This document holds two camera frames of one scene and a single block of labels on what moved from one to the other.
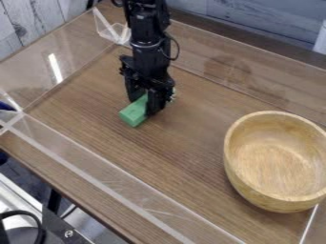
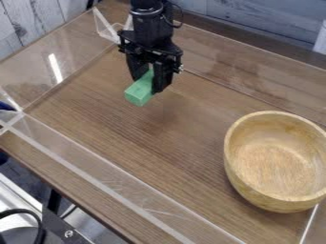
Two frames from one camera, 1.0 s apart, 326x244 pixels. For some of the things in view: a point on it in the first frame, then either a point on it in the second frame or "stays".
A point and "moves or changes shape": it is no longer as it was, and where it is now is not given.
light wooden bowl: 274,157 stays
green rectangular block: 133,113 moves or changes shape
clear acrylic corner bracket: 116,31 stays
